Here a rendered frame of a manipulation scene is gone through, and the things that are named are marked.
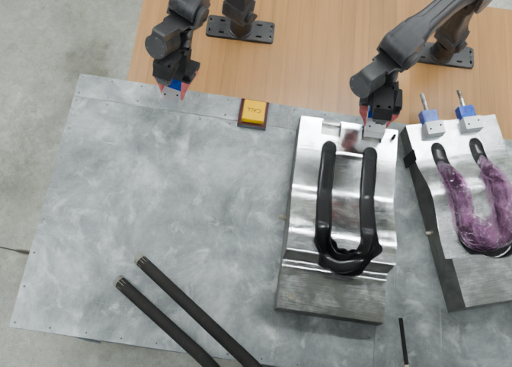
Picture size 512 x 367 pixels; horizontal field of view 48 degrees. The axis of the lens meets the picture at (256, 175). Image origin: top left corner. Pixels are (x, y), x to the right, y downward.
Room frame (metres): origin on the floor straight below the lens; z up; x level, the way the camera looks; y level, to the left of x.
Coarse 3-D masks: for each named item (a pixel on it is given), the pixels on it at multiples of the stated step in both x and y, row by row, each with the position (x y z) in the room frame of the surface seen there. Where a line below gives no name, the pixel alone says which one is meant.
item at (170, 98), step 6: (174, 84) 0.68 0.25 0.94; (180, 84) 0.69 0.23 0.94; (162, 90) 0.65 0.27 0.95; (168, 90) 0.66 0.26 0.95; (174, 90) 0.66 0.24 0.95; (180, 90) 0.67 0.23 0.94; (162, 96) 0.64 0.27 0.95; (168, 96) 0.64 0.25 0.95; (174, 96) 0.64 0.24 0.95; (180, 96) 0.65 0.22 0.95; (162, 102) 0.63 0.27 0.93; (168, 102) 0.63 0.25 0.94; (174, 102) 0.63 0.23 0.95; (180, 102) 0.64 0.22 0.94; (168, 108) 0.63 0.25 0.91; (174, 108) 0.63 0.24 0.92; (180, 108) 0.63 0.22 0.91
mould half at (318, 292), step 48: (336, 144) 0.63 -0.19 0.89; (384, 144) 0.66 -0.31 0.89; (336, 192) 0.50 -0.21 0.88; (384, 192) 0.53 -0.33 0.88; (288, 240) 0.34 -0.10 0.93; (336, 240) 0.36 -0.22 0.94; (384, 240) 0.39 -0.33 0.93; (288, 288) 0.24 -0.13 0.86; (336, 288) 0.27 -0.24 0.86; (384, 288) 0.29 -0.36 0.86
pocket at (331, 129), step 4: (324, 124) 0.69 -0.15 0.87; (328, 124) 0.69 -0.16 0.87; (332, 124) 0.69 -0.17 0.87; (336, 124) 0.69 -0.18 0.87; (340, 124) 0.69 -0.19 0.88; (324, 128) 0.68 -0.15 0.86; (328, 128) 0.68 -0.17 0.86; (332, 128) 0.69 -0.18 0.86; (336, 128) 0.69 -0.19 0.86; (340, 128) 0.69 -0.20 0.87; (324, 132) 0.67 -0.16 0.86; (328, 132) 0.67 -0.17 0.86; (332, 132) 0.67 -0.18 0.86; (336, 132) 0.67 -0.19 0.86; (340, 132) 0.67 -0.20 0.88; (340, 136) 0.66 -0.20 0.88
